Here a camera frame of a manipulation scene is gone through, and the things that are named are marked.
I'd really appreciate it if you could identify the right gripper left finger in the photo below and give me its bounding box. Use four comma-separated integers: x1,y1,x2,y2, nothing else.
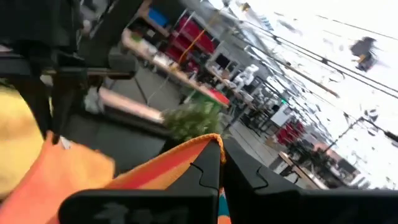
58,139,223,224

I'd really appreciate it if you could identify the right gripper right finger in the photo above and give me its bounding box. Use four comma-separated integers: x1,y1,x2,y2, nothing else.
223,138,398,224

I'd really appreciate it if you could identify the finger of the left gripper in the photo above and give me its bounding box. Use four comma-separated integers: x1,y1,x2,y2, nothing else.
9,78,53,140
51,79,81,140

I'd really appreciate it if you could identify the yellow microfiber towel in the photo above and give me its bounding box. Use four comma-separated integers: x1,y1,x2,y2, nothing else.
0,85,45,197

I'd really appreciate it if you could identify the orange microfiber towel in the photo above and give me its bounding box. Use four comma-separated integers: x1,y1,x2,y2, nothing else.
0,132,233,224

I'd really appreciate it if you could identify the small potted green plant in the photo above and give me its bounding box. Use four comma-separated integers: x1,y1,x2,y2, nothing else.
161,98,223,143

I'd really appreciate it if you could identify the blue storage crate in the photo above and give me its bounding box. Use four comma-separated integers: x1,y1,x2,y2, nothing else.
147,7,170,27

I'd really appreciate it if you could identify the white humanoid robot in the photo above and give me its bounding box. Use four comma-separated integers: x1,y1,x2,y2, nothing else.
233,63,261,91

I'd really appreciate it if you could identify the black ceiling cable reel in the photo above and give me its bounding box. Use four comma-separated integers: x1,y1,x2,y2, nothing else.
349,36,379,73

